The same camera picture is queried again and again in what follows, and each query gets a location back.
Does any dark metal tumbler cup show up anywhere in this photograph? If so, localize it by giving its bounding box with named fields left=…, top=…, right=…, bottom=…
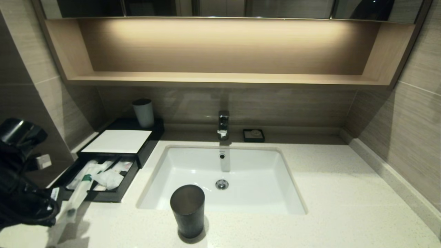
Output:
left=170, top=185, right=205, bottom=239

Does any chrome faucet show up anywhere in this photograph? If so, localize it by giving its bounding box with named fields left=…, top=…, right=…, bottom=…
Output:
left=217, top=110, right=230, bottom=140

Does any wooden wall shelf niche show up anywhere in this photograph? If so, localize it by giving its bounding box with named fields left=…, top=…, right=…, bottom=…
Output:
left=31, top=15, right=431, bottom=90

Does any grey white cup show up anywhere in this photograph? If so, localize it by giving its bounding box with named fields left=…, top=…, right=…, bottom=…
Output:
left=133, top=99, right=154, bottom=128

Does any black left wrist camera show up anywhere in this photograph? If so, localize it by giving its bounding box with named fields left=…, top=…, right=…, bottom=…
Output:
left=0, top=118, right=52, bottom=172

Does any white ceramic sink basin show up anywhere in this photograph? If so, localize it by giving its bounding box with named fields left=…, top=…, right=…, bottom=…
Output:
left=136, top=145, right=308, bottom=216

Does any black soap dish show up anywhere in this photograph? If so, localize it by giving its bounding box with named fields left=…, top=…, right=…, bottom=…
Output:
left=243, top=129, right=265, bottom=143

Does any white crumpled pouch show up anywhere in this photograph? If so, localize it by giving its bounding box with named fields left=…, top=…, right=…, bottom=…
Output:
left=92, top=169, right=124, bottom=190

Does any mirror cabinet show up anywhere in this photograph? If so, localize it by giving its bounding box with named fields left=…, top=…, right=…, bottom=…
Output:
left=38, top=0, right=428, bottom=23

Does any black box drawer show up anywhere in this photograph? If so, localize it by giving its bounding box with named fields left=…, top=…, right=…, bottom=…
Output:
left=52, top=153, right=140, bottom=203

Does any black storage box housing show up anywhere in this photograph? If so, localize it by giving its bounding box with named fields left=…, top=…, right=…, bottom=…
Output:
left=78, top=118, right=165, bottom=169

